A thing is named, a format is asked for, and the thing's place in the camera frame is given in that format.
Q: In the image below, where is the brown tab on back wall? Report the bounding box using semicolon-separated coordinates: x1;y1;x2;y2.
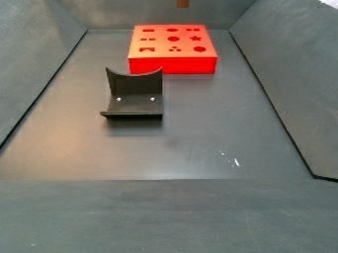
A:
176;0;188;8

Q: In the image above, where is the red shape sorter box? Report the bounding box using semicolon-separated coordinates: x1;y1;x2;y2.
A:
128;24;217;74

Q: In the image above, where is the black curved holder stand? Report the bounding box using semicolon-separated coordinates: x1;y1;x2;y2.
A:
100;68;164;119

